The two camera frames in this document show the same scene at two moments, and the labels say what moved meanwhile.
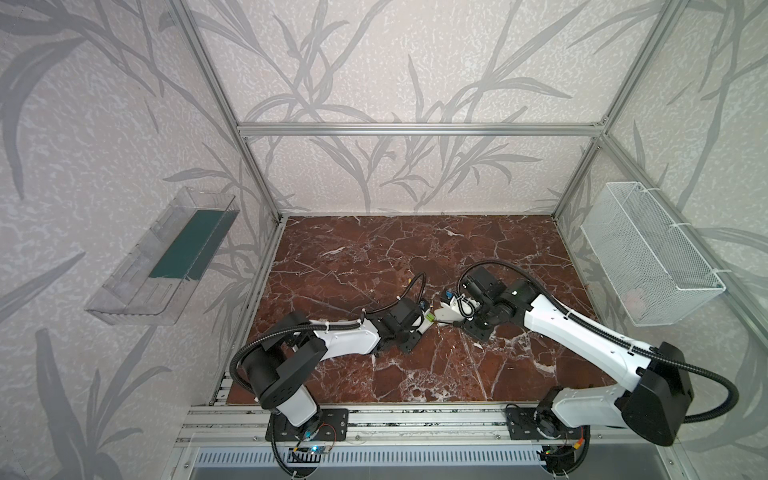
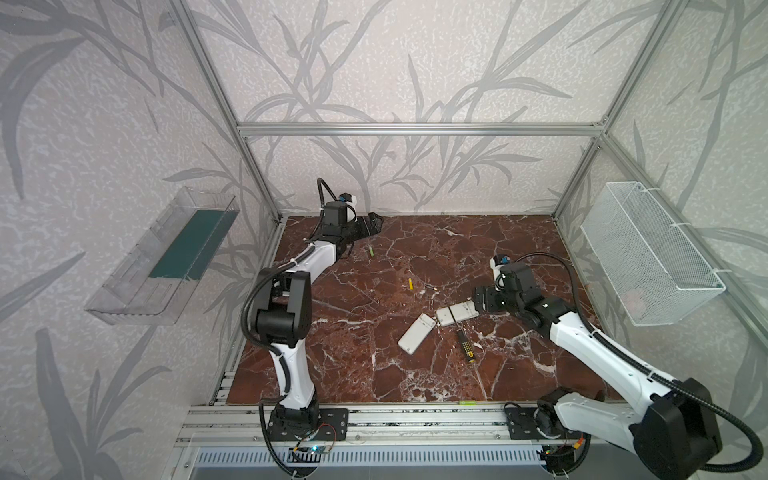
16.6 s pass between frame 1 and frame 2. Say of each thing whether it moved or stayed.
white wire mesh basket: stayed
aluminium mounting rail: stayed
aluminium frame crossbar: stayed
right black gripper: moved
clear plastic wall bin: stayed
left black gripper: moved
